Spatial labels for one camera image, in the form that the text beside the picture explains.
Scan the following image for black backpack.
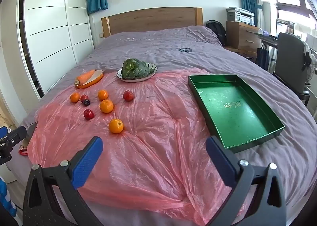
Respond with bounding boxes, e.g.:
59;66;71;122
205;20;227;47

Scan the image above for clothes on chair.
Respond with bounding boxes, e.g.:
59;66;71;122
301;41;317;85

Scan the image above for white printer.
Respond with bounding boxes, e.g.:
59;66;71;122
226;7;255;26

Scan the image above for white wardrobe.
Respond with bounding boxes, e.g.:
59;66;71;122
18;0;95;100

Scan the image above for pink plastic sheet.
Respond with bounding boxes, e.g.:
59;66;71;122
27;69;250;226

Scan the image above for person's left hand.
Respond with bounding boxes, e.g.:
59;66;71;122
0;175;13;216

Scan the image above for wooden headboard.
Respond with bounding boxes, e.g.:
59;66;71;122
101;7;203;39

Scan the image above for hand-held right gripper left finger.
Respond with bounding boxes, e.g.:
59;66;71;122
23;136;103;226

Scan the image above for carrot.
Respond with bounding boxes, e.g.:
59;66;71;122
74;69;95;86

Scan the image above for green metal tray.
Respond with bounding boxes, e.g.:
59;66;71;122
188;74;286;154

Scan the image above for grey desk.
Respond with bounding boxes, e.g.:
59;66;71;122
255;30;280;51

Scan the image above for grey chair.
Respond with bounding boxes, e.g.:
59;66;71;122
272;32;311;108

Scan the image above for green bok choy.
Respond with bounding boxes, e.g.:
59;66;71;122
120;58;155;79

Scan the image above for dark shopping bag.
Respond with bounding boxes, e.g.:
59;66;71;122
255;43;270;72

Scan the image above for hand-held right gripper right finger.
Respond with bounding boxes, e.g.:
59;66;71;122
205;135;288;226

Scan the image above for striped round plate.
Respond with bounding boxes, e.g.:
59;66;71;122
116;63;158;83

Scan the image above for wooden dresser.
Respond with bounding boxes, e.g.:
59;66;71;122
224;20;262;62

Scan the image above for orange rimmed oval plate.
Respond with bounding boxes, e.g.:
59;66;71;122
75;70;104;89

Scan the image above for large orange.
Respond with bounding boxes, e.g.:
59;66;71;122
108;118;124;134
99;99;114;114

